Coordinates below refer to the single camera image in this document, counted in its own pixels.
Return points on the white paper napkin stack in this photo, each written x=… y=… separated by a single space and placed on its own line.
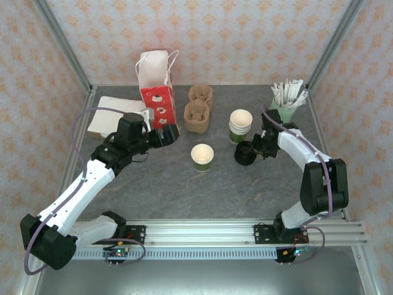
x=107 y=113

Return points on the aluminium frame post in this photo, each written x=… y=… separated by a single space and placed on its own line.
x=334 y=40
x=61 y=40

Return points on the small circuit board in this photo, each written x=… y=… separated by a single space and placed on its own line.
x=118 y=252
x=296 y=252

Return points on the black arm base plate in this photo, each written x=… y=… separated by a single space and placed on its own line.
x=138 y=235
x=261 y=235

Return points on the mint green straw holder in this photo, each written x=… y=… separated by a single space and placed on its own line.
x=285 y=115

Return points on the brown pulp cup carrier stack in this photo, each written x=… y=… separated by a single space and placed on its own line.
x=196 y=129

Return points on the red white paper gift bag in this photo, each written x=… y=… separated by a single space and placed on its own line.
x=159 y=104

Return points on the grey metal sheet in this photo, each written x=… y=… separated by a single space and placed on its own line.
x=199 y=279

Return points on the black plastic lid stack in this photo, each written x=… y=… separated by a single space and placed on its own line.
x=244 y=163

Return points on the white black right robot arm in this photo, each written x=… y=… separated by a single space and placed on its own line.
x=307 y=147

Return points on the wide aluminium mounting rail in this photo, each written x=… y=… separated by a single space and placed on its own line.
x=199 y=233

